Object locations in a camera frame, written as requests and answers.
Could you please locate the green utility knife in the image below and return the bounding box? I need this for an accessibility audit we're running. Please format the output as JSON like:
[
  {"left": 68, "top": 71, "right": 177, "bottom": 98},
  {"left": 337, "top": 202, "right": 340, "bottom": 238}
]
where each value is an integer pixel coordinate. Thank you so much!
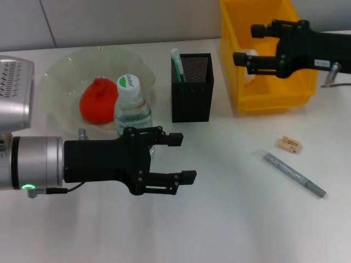
[{"left": 170, "top": 48, "right": 187, "bottom": 83}]

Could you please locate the white paper ball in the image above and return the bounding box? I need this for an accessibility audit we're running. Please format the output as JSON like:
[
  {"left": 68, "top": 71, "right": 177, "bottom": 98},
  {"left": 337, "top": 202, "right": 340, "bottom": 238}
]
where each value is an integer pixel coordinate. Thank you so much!
[{"left": 241, "top": 48, "right": 259, "bottom": 83}]

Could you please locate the yellow plastic bin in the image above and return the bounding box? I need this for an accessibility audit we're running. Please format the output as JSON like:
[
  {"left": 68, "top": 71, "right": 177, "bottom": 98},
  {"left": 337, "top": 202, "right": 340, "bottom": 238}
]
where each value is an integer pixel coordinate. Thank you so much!
[{"left": 219, "top": 0, "right": 321, "bottom": 112}]

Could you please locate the clear green-label water bottle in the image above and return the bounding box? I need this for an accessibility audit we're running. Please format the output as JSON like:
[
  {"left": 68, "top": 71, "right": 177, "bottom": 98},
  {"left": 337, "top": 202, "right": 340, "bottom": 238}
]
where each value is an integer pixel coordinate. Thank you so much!
[{"left": 114, "top": 74, "right": 155, "bottom": 154}]

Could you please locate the grey marker pen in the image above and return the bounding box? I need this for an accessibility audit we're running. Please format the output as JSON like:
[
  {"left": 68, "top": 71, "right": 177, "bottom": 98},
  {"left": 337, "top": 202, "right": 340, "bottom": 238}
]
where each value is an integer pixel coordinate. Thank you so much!
[{"left": 253, "top": 149, "right": 327, "bottom": 198}]

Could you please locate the beige eraser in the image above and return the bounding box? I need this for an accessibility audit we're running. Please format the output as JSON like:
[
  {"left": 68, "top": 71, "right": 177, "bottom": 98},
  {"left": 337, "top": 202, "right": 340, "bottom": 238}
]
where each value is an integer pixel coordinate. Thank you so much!
[{"left": 277, "top": 135, "right": 304, "bottom": 154}]

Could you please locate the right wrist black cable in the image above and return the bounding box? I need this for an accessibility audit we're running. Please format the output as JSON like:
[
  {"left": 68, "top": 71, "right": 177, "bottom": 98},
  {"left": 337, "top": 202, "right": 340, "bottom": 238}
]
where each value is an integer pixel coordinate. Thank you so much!
[{"left": 320, "top": 81, "right": 351, "bottom": 89}]

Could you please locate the left arm silver cable connector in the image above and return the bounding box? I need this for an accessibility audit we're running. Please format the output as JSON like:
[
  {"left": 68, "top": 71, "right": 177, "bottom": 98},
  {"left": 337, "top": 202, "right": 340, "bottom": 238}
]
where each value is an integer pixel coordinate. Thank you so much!
[{"left": 26, "top": 188, "right": 47, "bottom": 199}]

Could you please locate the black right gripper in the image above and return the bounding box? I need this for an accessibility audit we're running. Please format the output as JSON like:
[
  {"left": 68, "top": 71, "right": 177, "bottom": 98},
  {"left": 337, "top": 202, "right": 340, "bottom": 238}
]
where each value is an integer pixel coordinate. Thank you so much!
[{"left": 233, "top": 19, "right": 351, "bottom": 79}]

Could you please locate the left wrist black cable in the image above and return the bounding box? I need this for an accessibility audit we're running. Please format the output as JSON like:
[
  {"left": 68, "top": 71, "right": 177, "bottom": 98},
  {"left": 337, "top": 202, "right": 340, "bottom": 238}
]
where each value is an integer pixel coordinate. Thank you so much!
[{"left": 45, "top": 182, "right": 83, "bottom": 195}]

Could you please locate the green glass fruit plate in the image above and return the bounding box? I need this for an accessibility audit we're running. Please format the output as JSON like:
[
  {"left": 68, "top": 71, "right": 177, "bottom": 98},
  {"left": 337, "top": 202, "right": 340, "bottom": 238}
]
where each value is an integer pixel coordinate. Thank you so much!
[{"left": 41, "top": 46, "right": 157, "bottom": 135}]

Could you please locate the red orange fruit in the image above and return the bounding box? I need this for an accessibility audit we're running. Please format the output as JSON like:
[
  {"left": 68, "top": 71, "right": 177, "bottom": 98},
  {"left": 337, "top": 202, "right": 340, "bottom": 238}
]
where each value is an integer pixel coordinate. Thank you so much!
[{"left": 79, "top": 78, "right": 120, "bottom": 125}]

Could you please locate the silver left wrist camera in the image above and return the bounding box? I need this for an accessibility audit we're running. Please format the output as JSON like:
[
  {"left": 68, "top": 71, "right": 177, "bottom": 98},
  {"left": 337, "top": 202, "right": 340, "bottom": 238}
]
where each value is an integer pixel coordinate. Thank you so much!
[{"left": 0, "top": 55, "right": 36, "bottom": 129}]

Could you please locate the black mesh pen holder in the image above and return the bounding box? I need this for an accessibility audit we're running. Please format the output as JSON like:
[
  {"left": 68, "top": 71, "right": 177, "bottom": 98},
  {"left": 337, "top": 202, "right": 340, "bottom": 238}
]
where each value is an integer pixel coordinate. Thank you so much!
[{"left": 171, "top": 53, "right": 214, "bottom": 123}]

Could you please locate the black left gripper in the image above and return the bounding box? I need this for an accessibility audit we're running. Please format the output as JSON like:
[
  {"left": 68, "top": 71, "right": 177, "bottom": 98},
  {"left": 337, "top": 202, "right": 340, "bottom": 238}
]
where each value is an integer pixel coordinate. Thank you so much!
[{"left": 63, "top": 126, "right": 197, "bottom": 196}]

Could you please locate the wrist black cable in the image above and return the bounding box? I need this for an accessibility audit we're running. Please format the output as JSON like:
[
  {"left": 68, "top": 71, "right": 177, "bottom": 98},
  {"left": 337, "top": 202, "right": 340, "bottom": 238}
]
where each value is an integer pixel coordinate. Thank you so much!
[
  {"left": 45, "top": 182, "right": 83, "bottom": 195},
  {"left": 320, "top": 81, "right": 351, "bottom": 89}
]

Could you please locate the right wrist silver plug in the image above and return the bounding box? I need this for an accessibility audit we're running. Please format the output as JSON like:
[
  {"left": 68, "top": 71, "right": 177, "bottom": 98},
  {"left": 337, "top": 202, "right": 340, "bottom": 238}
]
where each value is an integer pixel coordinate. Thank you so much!
[{"left": 326, "top": 62, "right": 342, "bottom": 83}]

